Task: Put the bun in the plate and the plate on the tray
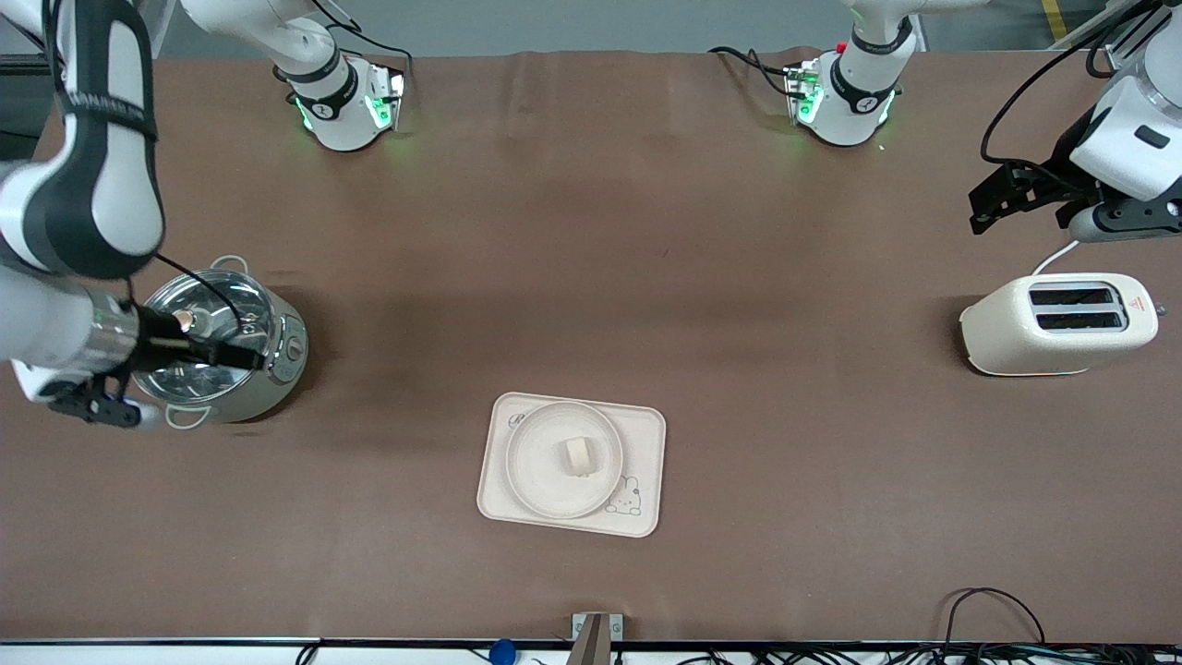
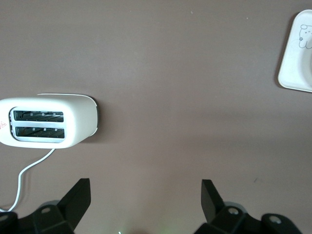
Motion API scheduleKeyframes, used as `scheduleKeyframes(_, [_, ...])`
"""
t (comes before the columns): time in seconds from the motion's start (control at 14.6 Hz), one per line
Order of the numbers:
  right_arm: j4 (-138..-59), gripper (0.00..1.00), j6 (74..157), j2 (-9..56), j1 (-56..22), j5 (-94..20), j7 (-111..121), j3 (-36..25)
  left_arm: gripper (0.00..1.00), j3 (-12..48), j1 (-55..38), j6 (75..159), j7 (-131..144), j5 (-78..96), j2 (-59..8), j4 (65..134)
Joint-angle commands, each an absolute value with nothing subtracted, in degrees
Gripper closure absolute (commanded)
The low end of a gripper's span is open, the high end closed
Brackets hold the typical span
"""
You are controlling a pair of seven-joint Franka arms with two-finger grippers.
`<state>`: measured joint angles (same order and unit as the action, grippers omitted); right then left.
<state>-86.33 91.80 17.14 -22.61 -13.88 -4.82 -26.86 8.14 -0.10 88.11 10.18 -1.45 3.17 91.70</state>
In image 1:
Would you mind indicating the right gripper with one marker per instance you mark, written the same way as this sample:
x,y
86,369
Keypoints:
x,y
159,337

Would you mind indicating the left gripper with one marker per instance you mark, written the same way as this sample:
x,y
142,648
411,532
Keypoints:
x,y
1055,174

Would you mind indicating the round cream plate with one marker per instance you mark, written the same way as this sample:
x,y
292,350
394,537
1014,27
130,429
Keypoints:
x,y
545,480

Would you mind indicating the pale steamed bun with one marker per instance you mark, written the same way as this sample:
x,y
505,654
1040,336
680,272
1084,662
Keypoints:
x,y
579,456

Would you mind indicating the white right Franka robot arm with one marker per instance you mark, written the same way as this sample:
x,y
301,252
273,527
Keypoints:
x,y
111,203

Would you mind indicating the cream rabbit print tray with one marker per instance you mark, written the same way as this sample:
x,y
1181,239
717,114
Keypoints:
x,y
646,427

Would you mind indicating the glass pot lid copper knob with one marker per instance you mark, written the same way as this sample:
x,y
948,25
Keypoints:
x,y
231,296

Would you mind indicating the cream two-slot toaster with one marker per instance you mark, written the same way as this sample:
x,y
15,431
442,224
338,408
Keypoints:
x,y
1007,337

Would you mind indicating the brown table cover mat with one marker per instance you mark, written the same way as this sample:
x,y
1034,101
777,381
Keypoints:
x,y
831,480

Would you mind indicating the small blue round object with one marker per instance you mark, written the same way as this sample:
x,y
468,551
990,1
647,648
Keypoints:
x,y
501,653

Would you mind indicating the aluminium frame profile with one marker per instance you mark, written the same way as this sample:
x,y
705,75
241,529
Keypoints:
x,y
18,63
1122,55

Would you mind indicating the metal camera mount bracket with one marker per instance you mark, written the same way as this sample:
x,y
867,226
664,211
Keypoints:
x,y
596,637

